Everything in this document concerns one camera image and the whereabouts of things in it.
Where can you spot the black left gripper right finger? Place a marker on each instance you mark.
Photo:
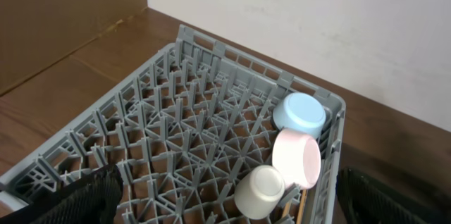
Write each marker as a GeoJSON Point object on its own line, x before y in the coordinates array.
{"type": "Point", "coordinates": [365, 200]}

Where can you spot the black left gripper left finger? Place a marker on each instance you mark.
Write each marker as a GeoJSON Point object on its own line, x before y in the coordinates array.
{"type": "Point", "coordinates": [91, 199]}

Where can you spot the wooden chopstick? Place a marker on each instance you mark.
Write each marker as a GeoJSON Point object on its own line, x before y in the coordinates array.
{"type": "Point", "coordinates": [301, 207]}
{"type": "Point", "coordinates": [286, 209]}

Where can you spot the pink bowl with food scraps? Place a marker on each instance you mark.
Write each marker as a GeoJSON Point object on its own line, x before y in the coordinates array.
{"type": "Point", "coordinates": [297, 157]}

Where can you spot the white plastic cup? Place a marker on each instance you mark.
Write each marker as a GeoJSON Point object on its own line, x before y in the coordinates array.
{"type": "Point", "coordinates": [258, 193]}

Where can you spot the light blue plastic bowl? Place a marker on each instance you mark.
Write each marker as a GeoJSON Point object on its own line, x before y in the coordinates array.
{"type": "Point", "coordinates": [300, 112]}

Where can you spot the grey plastic dish rack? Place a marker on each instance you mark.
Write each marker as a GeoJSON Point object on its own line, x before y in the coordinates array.
{"type": "Point", "coordinates": [183, 129]}

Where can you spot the brown cardboard panel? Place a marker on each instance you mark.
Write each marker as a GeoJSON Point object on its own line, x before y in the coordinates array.
{"type": "Point", "coordinates": [37, 33]}

